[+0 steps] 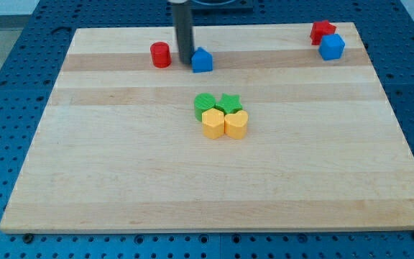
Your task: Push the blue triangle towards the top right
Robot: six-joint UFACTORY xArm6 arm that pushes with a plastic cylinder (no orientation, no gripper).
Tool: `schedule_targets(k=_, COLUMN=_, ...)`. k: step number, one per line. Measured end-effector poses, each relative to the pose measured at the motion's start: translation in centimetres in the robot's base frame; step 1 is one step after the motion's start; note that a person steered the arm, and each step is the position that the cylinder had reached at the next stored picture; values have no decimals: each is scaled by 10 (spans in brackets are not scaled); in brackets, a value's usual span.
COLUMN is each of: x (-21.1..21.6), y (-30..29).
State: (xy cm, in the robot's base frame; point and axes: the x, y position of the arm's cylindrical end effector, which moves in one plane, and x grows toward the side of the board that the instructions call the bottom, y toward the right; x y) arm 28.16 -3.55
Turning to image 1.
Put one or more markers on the red star block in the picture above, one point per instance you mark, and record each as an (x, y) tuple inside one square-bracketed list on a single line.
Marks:
[(320, 29)]

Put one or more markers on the wooden board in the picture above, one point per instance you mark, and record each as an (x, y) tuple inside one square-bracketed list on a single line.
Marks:
[(118, 148)]

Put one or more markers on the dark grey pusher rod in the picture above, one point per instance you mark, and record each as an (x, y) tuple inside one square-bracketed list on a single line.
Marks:
[(183, 24)]

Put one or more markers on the blue triangle block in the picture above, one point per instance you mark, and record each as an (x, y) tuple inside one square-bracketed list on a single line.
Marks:
[(202, 61)]

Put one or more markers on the green cylinder block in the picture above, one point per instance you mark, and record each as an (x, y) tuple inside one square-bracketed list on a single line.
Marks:
[(203, 102)]

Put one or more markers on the green star block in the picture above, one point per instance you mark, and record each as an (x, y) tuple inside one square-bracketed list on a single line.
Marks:
[(229, 103)]

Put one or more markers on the yellow heart block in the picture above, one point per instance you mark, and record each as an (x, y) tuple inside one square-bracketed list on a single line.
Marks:
[(236, 124)]

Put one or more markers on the yellow hexagon block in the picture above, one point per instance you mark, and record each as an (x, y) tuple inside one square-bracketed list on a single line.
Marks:
[(213, 123)]

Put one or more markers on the blue cube block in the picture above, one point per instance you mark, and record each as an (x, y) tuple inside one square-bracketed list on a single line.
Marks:
[(331, 47)]

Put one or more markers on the red cylinder block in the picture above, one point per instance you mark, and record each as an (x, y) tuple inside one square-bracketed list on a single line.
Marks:
[(160, 52)]

